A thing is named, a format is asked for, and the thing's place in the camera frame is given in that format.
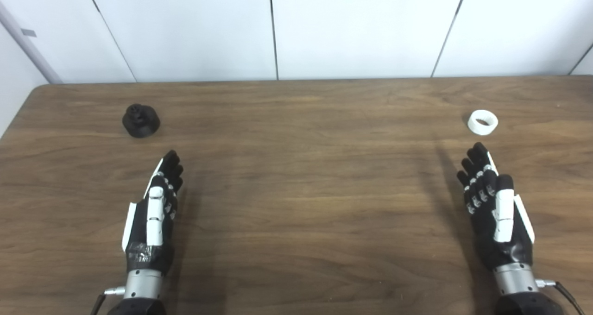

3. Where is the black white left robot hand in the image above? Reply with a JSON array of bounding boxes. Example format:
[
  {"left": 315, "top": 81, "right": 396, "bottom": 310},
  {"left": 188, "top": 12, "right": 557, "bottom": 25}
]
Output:
[{"left": 121, "top": 150, "right": 184, "bottom": 276}]

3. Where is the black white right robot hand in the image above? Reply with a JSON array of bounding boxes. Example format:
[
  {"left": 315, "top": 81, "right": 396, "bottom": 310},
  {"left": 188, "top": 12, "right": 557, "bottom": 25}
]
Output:
[{"left": 456, "top": 142, "right": 536, "bottom": 271}]

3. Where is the round black part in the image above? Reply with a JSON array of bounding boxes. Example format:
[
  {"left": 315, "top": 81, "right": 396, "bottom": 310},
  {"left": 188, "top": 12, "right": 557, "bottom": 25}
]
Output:
[{"left": 122, "top": 103, "right": 161, "bottom": 138}]

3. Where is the white ring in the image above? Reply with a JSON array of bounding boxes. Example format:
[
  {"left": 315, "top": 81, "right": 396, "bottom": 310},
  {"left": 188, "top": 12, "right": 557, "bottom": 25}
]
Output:
[{"left": 467, "top": 109, "right": 499, "bottom": 136}]

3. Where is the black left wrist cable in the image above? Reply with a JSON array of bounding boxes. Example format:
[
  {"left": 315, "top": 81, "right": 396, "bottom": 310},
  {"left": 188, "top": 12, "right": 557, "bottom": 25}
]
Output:
[{"left": 90, "top": 286, "right": 126, "bottom": 315}]

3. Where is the gray wall corner strip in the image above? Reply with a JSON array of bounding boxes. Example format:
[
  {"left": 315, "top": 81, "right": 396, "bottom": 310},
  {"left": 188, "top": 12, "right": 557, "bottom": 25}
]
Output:
[{"left": 0, "top": 0, "right": 63, "bottom": 84}]

